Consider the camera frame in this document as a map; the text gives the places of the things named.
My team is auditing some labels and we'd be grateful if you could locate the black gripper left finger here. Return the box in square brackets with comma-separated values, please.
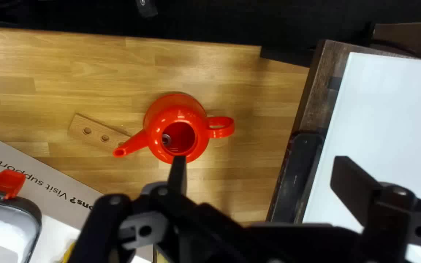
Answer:
[68, 155, 253, 263]

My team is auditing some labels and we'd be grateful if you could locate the dark grey case white insert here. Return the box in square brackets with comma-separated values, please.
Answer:
[0, 187, 44, 263]

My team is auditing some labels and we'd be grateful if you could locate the red toy kettle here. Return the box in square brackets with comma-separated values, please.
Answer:
[113, 90, 237, 165]

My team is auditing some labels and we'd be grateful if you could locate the orange case latch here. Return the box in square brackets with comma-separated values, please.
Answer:
[0, 168, 28, 202]

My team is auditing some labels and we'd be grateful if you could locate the white board panel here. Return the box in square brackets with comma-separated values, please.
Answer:
[301, 51, 421, 263]

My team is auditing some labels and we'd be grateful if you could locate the white Lean Robotics cardboard box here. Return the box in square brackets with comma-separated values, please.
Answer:
[0, 128, 155, 263]

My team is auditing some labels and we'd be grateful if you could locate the small wooden block with holes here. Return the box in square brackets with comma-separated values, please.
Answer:
[68, 112, 132, 153]

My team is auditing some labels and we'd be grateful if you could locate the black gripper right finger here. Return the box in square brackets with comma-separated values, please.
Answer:
[329, 155, 421, 263]

